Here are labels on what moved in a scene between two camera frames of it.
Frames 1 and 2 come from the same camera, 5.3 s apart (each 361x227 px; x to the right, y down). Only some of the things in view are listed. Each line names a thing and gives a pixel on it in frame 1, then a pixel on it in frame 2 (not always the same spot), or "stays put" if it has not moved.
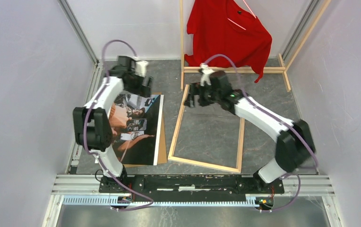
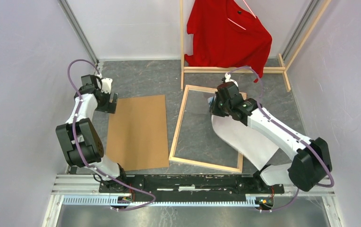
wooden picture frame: x=176 y=135 stays put
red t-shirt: x=228 y=27 stays put
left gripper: x=142 y=91 → x=110 y=107
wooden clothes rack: x=281 y=69 stays put
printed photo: x=135 y=122 → x=248 y=142
